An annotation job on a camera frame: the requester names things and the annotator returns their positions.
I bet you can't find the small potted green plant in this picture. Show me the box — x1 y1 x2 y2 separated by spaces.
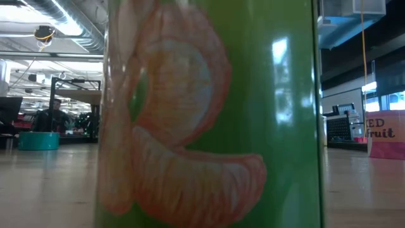
65 119 77 136

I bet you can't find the yellow hanging cable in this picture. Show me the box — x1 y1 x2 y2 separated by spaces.
359 0 370 139

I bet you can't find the silver ventilation duct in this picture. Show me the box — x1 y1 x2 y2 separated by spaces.
23 0 105 53

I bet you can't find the black ceiling device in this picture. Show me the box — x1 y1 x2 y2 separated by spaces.
34 25 56 44

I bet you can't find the teal short can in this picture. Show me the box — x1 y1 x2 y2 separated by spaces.
18 132 60 151

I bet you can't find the green can with orange segments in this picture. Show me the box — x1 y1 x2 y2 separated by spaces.
94 0 325 228

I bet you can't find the black computer monitor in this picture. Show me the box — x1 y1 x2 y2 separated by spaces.
0 96 23 125

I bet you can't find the black pegboard cart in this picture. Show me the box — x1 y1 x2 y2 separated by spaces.
325 103 365 143

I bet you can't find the person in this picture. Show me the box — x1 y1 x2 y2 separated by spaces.
32 98 72 133

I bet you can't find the wooden shelf board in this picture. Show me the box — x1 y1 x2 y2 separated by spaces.
55 89 102 106

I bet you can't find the pink mixed fruit can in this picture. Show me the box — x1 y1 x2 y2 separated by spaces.
366 110 405 160

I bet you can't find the long ceiling light bar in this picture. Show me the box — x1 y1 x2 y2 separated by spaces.
0 51 104 61

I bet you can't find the black aluminium table frame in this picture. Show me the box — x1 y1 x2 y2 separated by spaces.
327 141 370 152

